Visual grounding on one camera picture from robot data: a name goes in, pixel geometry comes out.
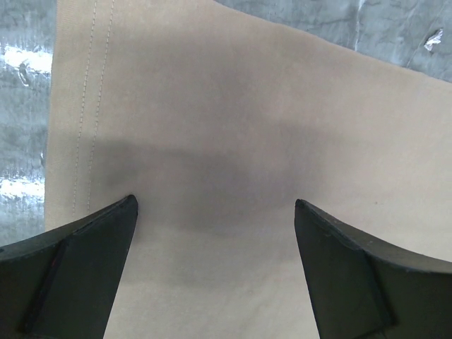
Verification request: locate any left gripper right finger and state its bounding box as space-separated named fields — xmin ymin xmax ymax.
xmin=295 ymin=199 xmax=451 ymax=338

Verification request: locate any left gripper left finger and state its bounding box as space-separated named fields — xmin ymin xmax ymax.
xmin=1 ymin=195 xmax=137 ymax=338

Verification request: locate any beige t shirt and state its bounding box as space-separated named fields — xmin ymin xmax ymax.
xmin=45 ymin=1 xmax=451 ymax=338

